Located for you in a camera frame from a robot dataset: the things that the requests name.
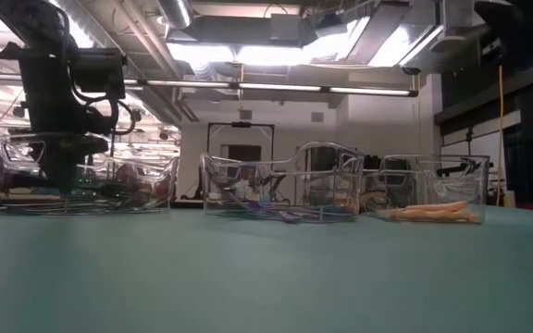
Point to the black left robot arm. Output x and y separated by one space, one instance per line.
49 69

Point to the clear glass baking dish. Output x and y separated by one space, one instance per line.
331 185
155 185
433 180

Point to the silver spiral duct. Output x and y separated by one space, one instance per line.
176 11

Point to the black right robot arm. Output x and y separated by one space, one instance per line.
516 28

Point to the black door frame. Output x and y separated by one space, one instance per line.
241 124

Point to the grey ceiling box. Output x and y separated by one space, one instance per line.
284 27

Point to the green table mat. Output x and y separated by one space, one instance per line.
202 287

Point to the iridescent blue-green fork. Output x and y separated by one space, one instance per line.
264 200
248 204

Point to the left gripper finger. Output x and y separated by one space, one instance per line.
60 171

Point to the bright ceiling light panel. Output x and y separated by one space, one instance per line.
266 54

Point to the long tube light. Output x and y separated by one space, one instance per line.
276 86

